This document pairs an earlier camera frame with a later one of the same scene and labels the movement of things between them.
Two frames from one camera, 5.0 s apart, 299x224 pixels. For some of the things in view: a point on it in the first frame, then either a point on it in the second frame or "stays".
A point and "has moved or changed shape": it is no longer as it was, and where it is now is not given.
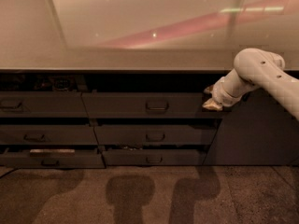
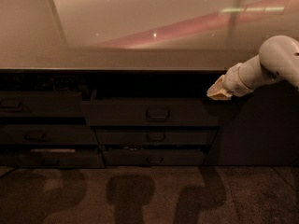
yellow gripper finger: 213,105 -> 217,92
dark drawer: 154,157 stays
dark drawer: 42,105 stays
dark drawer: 150,105 has moved or changed shape
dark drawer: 156,134 stays
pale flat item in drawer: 52,150 stays
